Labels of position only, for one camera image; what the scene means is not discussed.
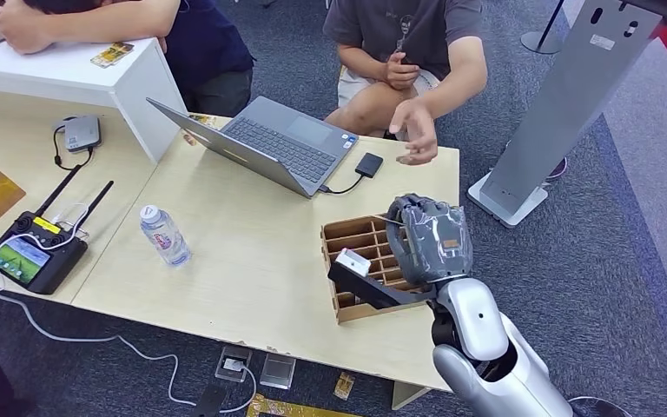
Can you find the person's hand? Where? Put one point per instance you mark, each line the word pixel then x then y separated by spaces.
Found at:
pixel 20 31

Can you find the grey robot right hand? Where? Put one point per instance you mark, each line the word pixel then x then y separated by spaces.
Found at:
pixel 437 242

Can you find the person's right hand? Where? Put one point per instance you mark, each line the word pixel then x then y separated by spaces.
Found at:
pixel 399 72

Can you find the person's left hand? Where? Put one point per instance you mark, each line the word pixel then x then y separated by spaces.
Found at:
pixel 417 129

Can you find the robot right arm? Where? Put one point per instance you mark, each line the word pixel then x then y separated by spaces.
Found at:
pixel 474 322

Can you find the person's left forearm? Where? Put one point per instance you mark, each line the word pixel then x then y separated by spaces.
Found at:
pixel 454 95

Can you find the person's forearm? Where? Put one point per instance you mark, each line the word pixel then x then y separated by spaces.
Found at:
pixel 109 20

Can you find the person's right forearm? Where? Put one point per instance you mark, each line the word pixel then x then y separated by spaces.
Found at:
pixel 362 63

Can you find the person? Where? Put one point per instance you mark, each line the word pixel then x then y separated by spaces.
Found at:
pixel 207 46
pixel 414 29

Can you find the gold printed card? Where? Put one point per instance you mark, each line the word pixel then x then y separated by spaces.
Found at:
pixel 204 120
pixel 344 387
pixel 112 54

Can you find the black external drive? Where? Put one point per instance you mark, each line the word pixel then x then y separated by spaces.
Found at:
pixel 369 165

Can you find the grey hub device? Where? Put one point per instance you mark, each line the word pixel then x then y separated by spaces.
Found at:
pixel 82 133

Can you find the white counter box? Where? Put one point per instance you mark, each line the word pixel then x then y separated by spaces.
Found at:
pixel 138 86

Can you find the grey laptop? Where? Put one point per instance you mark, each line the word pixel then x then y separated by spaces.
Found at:
pixel 287 144

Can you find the shoe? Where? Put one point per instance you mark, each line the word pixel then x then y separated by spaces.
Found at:
pixel 558 170

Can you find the black stanchion pole with base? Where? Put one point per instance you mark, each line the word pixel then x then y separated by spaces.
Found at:
pixel 540 41

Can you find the grey kiosk stand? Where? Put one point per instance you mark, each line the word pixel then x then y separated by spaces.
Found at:
pixel 569 98

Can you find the grey floor socket plate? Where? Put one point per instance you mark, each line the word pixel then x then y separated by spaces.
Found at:
pixel 278 371

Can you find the gold printed sheet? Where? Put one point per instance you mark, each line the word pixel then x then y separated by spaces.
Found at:
pixel 276 410

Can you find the floor socket with plug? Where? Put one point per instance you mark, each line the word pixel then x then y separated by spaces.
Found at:
pixel 231 364

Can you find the black remote controller with antennas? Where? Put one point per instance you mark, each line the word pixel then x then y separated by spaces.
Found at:
pixel 40 270

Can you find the clear plastic water bottle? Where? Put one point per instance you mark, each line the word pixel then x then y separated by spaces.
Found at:
pixel 166 239

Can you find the black flat floor object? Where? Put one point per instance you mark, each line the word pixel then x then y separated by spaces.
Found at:
pixel 210 403

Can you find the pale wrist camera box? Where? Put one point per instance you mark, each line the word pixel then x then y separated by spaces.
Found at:
pixel 353 263

